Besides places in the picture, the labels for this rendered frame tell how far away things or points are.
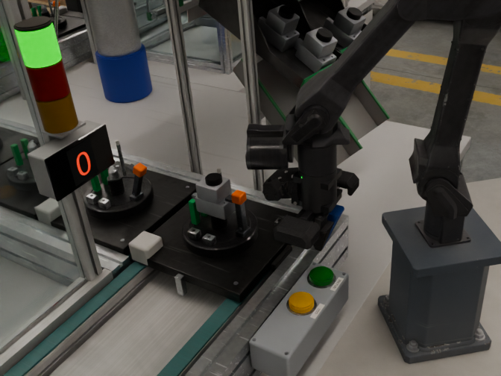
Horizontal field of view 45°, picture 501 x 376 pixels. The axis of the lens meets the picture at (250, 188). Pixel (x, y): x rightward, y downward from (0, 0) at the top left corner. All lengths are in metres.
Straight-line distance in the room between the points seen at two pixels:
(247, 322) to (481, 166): 2.40
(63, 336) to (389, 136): 0.99
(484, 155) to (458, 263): 2.43
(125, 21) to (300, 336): 1.23
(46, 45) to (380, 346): 0.70
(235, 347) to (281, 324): 0.08
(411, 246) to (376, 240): 0.34
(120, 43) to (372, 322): 1.18
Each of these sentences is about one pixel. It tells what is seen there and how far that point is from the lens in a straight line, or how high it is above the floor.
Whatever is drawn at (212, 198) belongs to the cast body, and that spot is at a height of 1.07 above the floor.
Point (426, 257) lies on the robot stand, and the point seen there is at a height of 1.06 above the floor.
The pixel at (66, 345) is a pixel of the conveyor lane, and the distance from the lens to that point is 1.04.
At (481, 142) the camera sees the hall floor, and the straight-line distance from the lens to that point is 3.45.
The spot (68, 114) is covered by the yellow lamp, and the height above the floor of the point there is 1.28.
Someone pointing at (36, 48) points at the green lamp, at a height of 1.39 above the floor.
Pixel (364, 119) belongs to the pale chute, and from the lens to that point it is 1.40.
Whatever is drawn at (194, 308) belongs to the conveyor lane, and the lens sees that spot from 1.06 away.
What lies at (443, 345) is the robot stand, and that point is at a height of 0.88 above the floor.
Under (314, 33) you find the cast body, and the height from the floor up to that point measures 1.27.
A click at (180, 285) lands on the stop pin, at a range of 1.06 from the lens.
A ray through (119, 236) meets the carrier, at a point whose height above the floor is 0.97.
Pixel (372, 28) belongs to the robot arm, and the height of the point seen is 1.39.
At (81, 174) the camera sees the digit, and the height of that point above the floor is 1.19.
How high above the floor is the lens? 1.65
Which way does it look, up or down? 33 degrees down
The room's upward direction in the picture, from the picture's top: 5 degrees counter-clockwise
